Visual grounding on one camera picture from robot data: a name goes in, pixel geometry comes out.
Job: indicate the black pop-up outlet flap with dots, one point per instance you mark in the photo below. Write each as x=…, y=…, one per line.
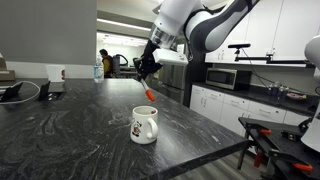
x=44, y=91
x=11, y=92

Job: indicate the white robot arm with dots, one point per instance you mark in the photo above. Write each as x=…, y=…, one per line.
x=206, y=23

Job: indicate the orange capped marker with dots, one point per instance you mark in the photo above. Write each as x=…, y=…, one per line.
x=149, y=93

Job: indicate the white upper cabinets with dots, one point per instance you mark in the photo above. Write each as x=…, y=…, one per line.
x=266, y=36

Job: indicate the white paper cup red logo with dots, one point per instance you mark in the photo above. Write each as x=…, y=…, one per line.
x=55, y=73

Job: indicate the white cartoon print mug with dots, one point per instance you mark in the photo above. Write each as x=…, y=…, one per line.
x=144, y=128

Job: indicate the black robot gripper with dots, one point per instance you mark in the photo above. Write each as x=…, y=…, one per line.
x=150, y=60

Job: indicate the pink plate on counter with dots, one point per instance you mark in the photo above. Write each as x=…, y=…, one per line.
x=296, y=96

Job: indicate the stainless steel refrigerator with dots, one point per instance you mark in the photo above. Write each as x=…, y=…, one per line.
x=173, y=81

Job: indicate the black robot cart table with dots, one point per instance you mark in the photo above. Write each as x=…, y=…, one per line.
x=283, y=146

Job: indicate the person in yellow and maroon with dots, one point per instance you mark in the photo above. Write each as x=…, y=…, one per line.
x=107, y=65

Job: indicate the brown cardboard box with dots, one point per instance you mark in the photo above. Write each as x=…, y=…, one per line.
x=6, y=71

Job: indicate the clear plastic water bottle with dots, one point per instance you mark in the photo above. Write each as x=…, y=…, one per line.
x=98, y=71

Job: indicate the silver microwave oven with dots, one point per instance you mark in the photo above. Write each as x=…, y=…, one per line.
x=225, y=78

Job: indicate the white lower cabinets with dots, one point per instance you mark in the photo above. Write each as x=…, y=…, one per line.
x=233, y=106

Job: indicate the white cabinets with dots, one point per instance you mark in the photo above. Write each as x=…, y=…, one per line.
x=266, y=36
x=233, y=106

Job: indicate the bottles on kitchen counter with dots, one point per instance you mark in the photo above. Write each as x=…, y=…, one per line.
x=276, y=90

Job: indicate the white paper on refrigerator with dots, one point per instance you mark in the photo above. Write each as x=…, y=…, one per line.
x=180, y=50

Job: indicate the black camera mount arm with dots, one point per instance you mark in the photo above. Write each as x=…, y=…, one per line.
x=270, y=60

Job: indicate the black stereo camera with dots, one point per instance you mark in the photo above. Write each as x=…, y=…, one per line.
x=239, y=46

